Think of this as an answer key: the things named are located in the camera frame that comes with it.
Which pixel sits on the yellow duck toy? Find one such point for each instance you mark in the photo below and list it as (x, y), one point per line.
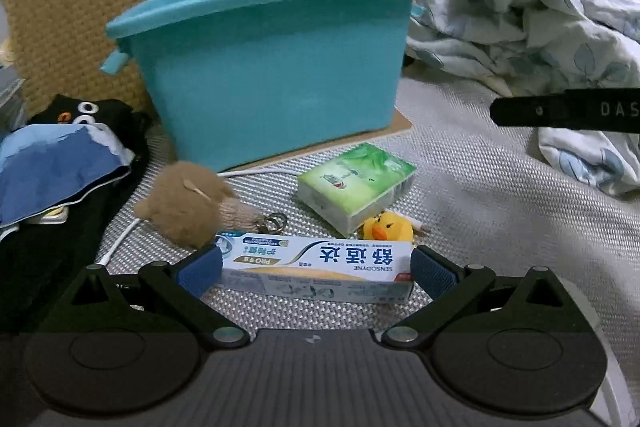
(387, 228)

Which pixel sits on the blue printed cloth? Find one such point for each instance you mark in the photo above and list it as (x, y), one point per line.
(55, 167)

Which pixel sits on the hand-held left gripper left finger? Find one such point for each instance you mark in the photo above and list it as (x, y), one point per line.
(200, 269)

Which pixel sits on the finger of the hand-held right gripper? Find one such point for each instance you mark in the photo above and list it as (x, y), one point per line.
(560, 111)

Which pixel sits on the green tissue pack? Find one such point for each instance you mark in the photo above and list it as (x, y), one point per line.
(357, 184)

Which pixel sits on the blue and black clothes pile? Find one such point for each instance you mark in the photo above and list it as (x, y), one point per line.
(117, 119)

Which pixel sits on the grey woven bed mat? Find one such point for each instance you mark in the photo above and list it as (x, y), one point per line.
(500, 207)

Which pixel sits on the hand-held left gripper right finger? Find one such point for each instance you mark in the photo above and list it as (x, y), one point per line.
(431, 274)

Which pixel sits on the white toothpaste box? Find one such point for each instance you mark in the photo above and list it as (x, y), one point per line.
(310, 264)

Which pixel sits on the teal plastic bin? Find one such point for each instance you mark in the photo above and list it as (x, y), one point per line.
(270, 77)

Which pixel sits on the floral white blanket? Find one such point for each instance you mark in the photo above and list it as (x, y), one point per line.
(525, 7)

